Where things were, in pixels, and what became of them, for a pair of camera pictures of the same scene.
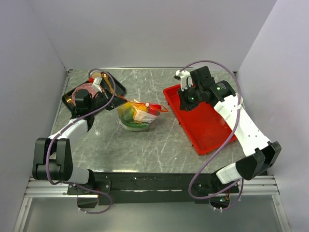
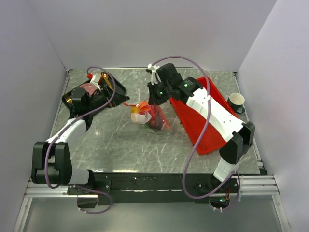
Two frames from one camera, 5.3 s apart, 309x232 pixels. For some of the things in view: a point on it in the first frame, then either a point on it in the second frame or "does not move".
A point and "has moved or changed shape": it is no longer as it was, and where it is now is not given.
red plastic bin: (206, 130) does not move
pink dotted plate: (88, 86) does not move
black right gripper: (185, 105) → (154, 100)
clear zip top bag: (134, 116) has moved or changed shape
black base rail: (124, 188) does not move
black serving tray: (114, 93) does not move
